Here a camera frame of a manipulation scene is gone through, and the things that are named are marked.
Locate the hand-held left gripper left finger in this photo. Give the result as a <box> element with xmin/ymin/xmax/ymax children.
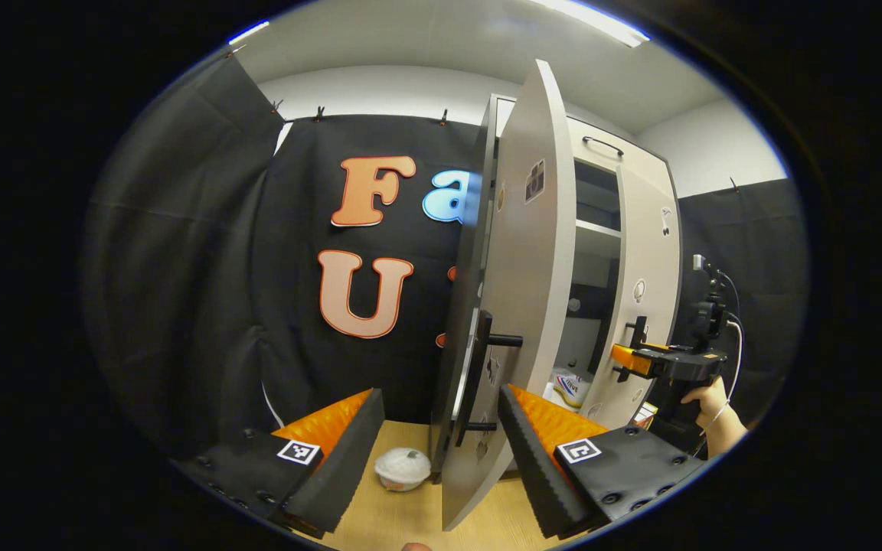
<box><xmin>173</xmin><ymin>388</ymin><xmax>387</xmax><ymax>536</ymax></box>

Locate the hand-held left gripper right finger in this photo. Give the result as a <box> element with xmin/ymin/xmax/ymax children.
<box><xmin>496</xmin><ymin>383</ymin><xmax>706</xmax><ymax>541</ymax></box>

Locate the white canvas shoe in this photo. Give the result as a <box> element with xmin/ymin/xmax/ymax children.
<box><xmin>552</xmin><ymin>371</ymin><xmax>591</xmax><ymax>409</ymax></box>

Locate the white shoe cabinet door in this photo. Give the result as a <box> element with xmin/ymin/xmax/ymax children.
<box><xmin>441</xmin><ymin>60</ymin><xmax>578</xmax><ymax>531</ymax></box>
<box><xmin>579</xmin><ymin>165</ymin><xmax>683</xmax><ymax>429</ymax></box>

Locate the white shoe cabinet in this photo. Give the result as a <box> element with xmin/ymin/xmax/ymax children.
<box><xmin>430</xmin><ymin>93</ymin><xmax>683</xmax><ymax>483</ymax></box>

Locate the white lidded food cup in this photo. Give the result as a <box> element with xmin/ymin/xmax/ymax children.
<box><xmin>374</xmin><ymin>448</ymin><xmax>432</xmax><ymax>492</ymax></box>

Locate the ceiling light panel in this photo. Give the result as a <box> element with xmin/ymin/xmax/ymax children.
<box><xmin>227</xmin><ymin>19</ymin><xmax>272</xmax><ymax>45</ymax></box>
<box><xmin>529</xmin><ymin>0</ymin><xmax>652</xmax><ymax>48</ymax></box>

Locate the right hand-held gripper cable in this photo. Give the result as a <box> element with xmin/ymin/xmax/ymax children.
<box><xmin>705</xmin><ymin>264</ymin><xmax>744</xmax><ymax>460</ymax></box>

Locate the cabinet drawer with black handle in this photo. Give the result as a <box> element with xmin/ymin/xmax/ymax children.
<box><xmin>567</xmin><ymin>115</ymin><xmax>671</xmax><ymax>181</ymax></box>

